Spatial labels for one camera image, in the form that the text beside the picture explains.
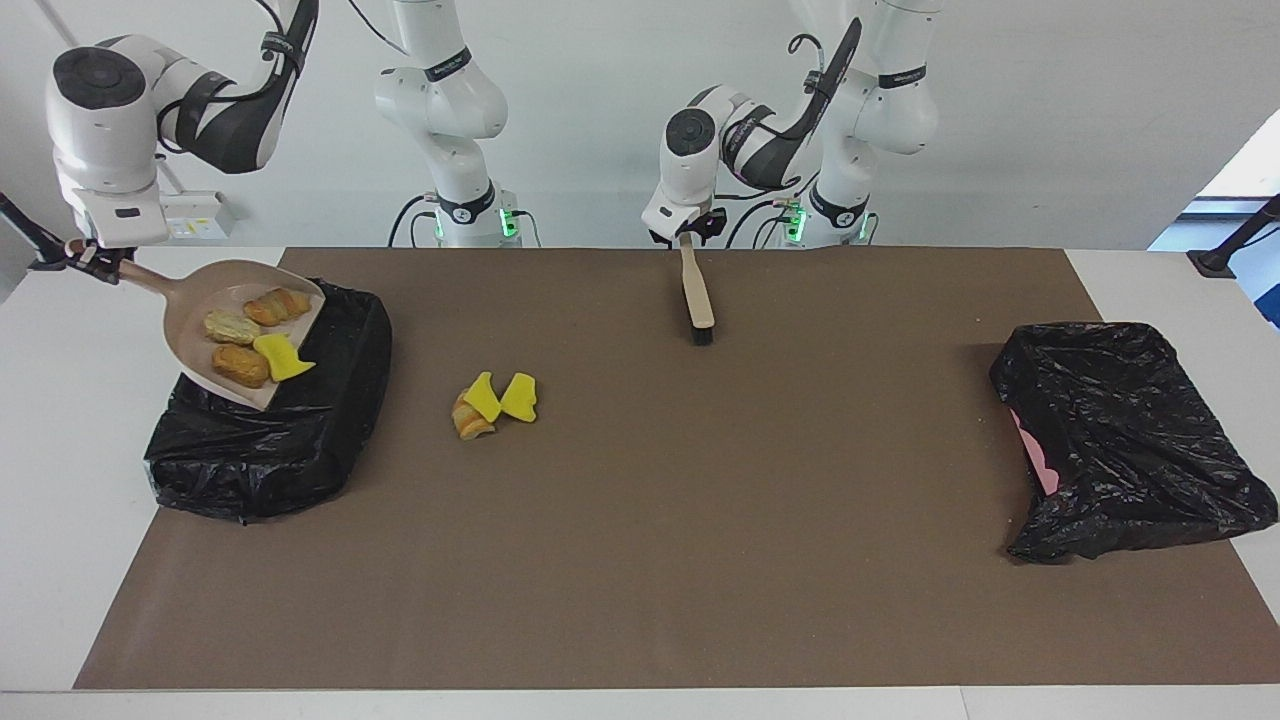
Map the beige hand brush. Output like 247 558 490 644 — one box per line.
680 235 717 346

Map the beige plastic dustpan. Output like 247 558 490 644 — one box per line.
65 240 326 411

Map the pale bread chunk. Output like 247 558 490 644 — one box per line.
204 308 263 345

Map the brown bread roll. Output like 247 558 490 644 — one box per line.
210 344 271 389

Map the croissant piece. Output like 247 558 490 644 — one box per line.
243 287 313 327
451 392 497 441

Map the yellow sponge piece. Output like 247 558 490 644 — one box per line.
253 333 317 383
463 371 503 423
499 372 539 424

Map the bin lined with black bag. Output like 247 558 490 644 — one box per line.
143 278 394 524

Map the pink plastic bin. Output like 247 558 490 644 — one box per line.
1010 408 1061 498

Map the crumpled black trash bag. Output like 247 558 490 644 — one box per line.
989 321 1279 564

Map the brown table mat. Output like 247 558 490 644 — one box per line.
73 247 1280 691

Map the black base cable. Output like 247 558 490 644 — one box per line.
727 198 806 249
388 195 441 248

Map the white wall socket box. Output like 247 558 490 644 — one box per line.
160 190 241 241

